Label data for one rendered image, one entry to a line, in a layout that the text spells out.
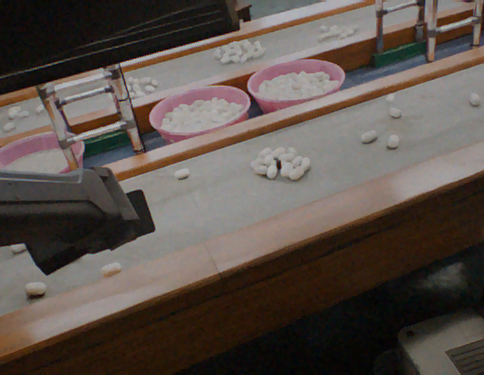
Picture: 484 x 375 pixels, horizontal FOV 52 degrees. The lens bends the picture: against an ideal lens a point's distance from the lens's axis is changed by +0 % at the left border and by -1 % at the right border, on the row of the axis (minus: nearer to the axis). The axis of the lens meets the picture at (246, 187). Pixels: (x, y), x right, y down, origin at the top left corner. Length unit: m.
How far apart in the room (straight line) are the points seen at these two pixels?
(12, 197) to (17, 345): 0.48
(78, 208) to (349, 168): 0.70
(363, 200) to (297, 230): 0.14
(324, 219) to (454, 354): 0.37
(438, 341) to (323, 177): 0.39
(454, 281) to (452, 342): 0.79
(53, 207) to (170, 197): 0.65
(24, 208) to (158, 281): 0.47
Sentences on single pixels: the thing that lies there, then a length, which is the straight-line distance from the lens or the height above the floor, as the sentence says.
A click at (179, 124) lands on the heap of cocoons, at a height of 0.74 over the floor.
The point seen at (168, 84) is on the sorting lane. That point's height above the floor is 0.74.
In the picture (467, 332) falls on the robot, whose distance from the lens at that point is 1.11.
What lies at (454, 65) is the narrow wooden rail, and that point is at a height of 0.76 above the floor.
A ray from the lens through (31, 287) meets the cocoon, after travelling 0.94.
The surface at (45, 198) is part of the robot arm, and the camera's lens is 0.43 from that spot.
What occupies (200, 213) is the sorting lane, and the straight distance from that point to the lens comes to 0.99.
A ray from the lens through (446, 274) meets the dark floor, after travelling 1.89.
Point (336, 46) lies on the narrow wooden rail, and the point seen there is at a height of 0.76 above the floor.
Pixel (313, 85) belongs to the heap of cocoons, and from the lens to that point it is 1.44.
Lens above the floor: 1.33
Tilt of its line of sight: 35 degrees down
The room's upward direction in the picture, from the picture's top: 10 degrees counter-clockwise
